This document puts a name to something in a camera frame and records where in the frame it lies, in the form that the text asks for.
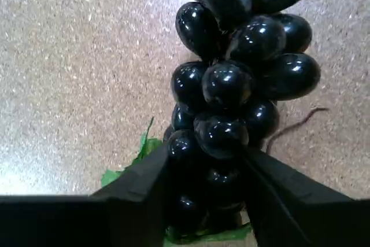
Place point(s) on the black toy grapes with leaf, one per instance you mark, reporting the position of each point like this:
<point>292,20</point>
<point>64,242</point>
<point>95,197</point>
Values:
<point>228,85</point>

